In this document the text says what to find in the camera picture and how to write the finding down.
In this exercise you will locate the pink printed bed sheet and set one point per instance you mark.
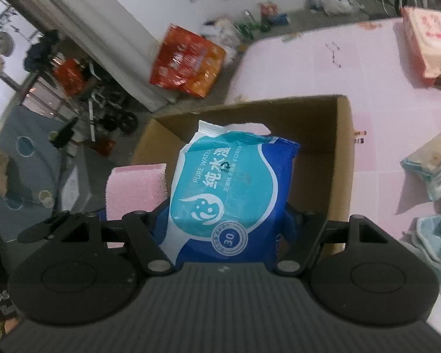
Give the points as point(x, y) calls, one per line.
point(382, 81)

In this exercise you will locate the white curtain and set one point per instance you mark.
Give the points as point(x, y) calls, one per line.
point(95, 25)

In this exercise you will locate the pink wet wipes pack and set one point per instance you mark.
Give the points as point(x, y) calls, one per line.
point(430, 40)

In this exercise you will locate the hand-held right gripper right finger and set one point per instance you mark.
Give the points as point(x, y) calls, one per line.
point(310, 235)

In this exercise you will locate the dark blue jacket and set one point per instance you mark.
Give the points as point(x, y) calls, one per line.
point(40, 49)

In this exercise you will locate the pink foam block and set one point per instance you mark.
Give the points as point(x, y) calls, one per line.
point(136, 191)

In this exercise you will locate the red printed gift bag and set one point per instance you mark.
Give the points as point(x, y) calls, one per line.
point(183, 62)

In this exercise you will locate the clear snack packet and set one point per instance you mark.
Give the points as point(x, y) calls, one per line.
point(433, 161)

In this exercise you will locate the blue wet wipes pack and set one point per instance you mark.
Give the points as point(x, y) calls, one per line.
point(224, 191)

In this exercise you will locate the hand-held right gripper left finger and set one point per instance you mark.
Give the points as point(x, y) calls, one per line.
point(158, 228)

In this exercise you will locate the brown cardboard box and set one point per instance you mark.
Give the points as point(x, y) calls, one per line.
point(327, 128)

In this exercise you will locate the light blue towel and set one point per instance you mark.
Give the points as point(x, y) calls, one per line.
point(437, 239)

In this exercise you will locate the orange plastic bag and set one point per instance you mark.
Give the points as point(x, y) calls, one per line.
point(70, 77)

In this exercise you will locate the grey printed mat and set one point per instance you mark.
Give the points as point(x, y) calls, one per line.
point(33, 161)

